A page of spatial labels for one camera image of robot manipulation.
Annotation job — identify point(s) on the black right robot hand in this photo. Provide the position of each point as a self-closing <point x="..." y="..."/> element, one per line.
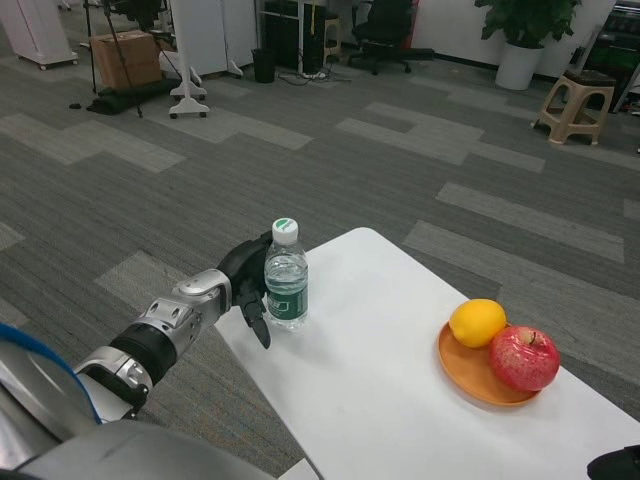
<point x="620" y="465"/>

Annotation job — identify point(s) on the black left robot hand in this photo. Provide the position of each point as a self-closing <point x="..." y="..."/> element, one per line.
<point x="242" y="270"/>

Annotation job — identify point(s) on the clear green-label water bottle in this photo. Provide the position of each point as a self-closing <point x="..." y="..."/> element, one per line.
<point x="287" y="310"/>

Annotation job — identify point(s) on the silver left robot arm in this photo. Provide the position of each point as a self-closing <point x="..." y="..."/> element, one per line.
<point x="165" y="320"/>

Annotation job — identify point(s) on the red apple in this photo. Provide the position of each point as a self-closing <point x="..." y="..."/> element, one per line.
<point x="525" y="360"/>

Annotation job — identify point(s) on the orange round plate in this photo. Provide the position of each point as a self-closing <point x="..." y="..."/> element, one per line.
<point x="465" y="375"/>

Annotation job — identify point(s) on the yellow lemon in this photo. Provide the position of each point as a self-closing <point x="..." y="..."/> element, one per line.
<point x="477" y="322"/>

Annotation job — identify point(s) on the black waste bin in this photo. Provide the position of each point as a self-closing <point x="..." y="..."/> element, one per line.
<point x="263" y="67"/>

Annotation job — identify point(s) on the white power strip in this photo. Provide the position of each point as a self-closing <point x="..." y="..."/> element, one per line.
<point x="312" y="74"/>

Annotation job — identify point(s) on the brown cardboard box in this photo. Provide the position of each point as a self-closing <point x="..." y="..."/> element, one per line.
<point x="135" y="62"/>

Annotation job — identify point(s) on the black computer tower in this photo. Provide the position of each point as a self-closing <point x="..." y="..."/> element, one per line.
<point x="282" y="35"/>

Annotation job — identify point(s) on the white wheeled partition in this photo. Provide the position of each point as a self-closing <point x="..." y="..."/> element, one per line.
<point x="197" y="30"/>
<point x="237" y="25"/>

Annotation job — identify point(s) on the white office desk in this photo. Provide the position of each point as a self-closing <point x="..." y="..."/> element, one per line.
<point x="301" y="30"/>

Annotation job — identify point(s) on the small beige stool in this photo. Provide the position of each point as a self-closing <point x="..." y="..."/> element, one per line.
<point x="332" y="37"/>

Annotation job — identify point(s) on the black tripod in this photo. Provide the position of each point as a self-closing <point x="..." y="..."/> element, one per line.
<point x="111" y="25"/>

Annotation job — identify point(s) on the black office chair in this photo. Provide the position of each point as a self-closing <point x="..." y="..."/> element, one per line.
<point x="142" y="10"/>
<point x="387" y="20"/>

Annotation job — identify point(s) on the white wheeled cabinet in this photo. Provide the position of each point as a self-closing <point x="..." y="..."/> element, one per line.
<point x="37" y="25"/>

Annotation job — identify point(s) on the white plant pot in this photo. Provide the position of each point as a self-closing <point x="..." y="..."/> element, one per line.
<point x="519" y="67"/>

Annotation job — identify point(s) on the green potted plant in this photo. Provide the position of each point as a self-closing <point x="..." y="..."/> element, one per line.
<point x="530" y="17"/>

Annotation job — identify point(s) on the beige plastic stool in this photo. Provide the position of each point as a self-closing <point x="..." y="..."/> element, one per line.
<point x="585" y="80"/>

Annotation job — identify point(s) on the black green-lit computer case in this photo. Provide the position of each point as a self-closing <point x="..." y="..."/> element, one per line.
<point x="612" y="50"/>

